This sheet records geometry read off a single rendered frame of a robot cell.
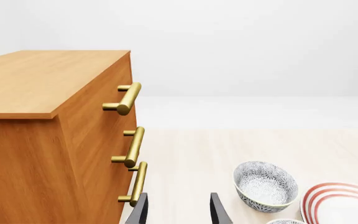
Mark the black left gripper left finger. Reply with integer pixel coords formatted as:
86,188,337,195
125,192,149,224

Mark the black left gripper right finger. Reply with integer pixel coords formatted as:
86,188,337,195
210,192,233,224

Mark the patterned bowl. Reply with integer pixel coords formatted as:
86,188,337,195
265,218,306,224
232,161,300,214

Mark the wooden cabinet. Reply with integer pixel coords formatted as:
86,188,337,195
0,49,138,224

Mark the white plate with red rings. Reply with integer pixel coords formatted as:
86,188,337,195
299,182,358,224

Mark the brass drawer handle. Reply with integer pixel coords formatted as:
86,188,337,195
102,82,142,116
111,126,145,168
117,161,148,208

